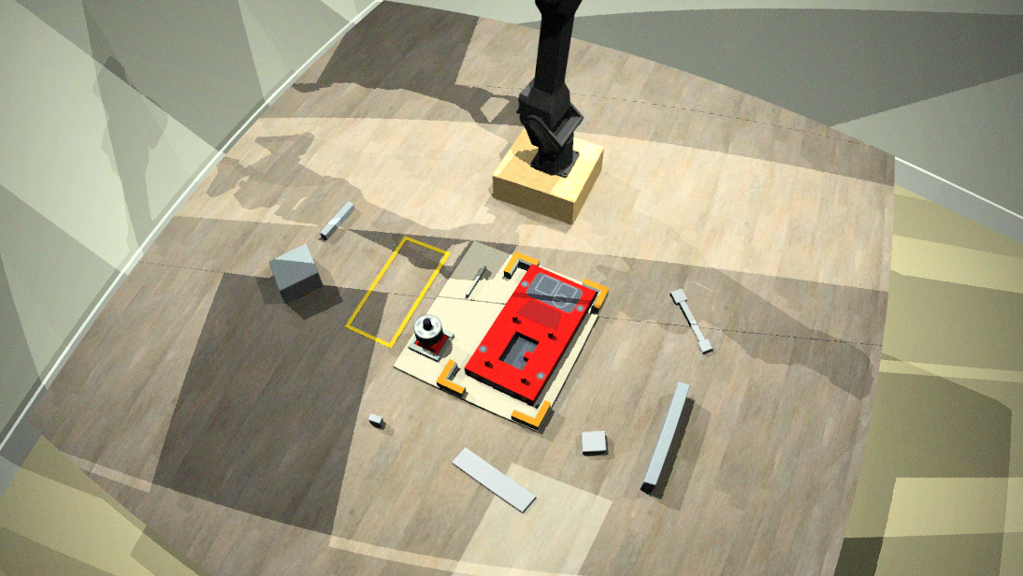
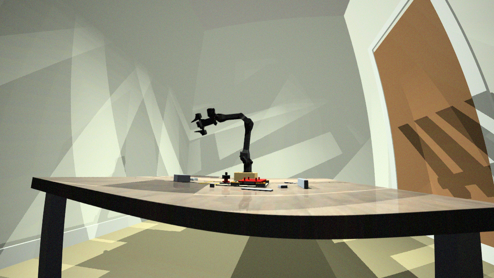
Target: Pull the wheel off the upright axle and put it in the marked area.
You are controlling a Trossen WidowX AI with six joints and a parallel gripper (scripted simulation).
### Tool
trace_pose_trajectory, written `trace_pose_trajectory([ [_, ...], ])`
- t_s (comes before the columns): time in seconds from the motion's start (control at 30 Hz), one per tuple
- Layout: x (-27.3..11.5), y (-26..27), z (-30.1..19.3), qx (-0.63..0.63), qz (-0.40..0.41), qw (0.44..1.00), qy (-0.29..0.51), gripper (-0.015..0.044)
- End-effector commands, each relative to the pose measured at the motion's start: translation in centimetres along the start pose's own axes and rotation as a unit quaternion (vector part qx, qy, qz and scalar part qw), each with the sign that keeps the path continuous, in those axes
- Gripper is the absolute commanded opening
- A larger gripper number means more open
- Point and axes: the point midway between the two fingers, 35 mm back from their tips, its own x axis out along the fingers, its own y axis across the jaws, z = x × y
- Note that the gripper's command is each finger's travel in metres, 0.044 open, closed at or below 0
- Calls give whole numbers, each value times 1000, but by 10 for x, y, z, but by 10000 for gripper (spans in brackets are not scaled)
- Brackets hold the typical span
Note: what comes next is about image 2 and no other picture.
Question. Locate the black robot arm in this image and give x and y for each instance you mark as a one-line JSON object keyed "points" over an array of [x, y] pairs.
{"points": [[248, 123]]}

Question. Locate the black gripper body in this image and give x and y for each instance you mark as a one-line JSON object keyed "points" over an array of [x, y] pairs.
{"points": [[198, 116]]}

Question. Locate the red toy car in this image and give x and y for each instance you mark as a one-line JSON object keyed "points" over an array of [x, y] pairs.
{"points": [[251, 181]]}

